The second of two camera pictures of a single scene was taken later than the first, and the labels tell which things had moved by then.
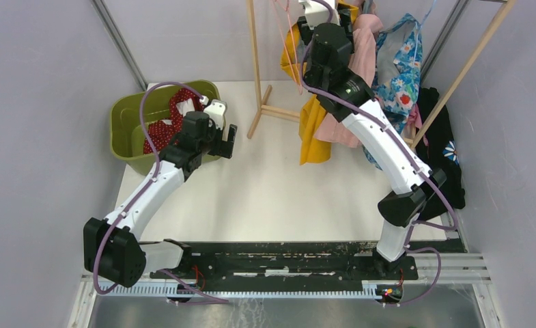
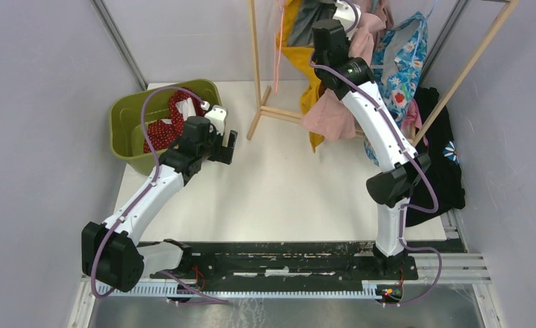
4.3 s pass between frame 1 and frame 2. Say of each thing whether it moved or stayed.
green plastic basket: stayed
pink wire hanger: moved
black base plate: stayed
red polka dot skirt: stayed
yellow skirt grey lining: moved
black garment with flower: stayed
